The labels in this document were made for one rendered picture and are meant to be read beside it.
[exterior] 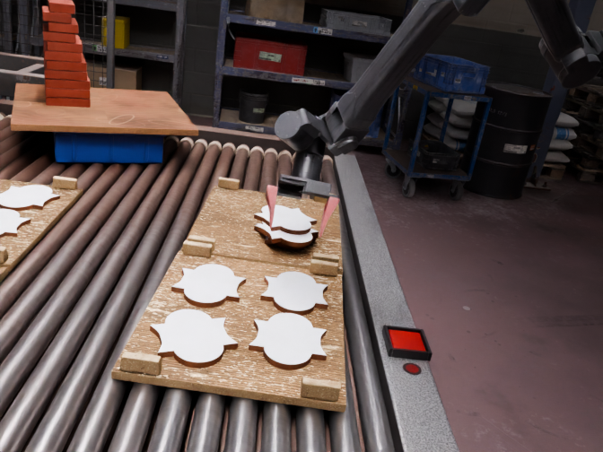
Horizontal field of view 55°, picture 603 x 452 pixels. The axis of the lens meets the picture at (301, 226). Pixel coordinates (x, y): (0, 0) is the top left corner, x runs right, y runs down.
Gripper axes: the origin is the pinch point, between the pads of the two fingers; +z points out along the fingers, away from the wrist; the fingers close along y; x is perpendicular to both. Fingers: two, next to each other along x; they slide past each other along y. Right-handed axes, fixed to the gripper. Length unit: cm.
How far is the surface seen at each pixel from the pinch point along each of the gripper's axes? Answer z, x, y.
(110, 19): -103, 126, -89
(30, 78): -57, 97, -101
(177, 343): 25.2, -14.9, -16.0
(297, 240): -0.5, 14.8, 1.5
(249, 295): 14.3, 1.3, -6.3
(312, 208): -15.0, 40.7, 5.5
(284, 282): 10.2, 4.2, -0.3
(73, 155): -20, 53, -63
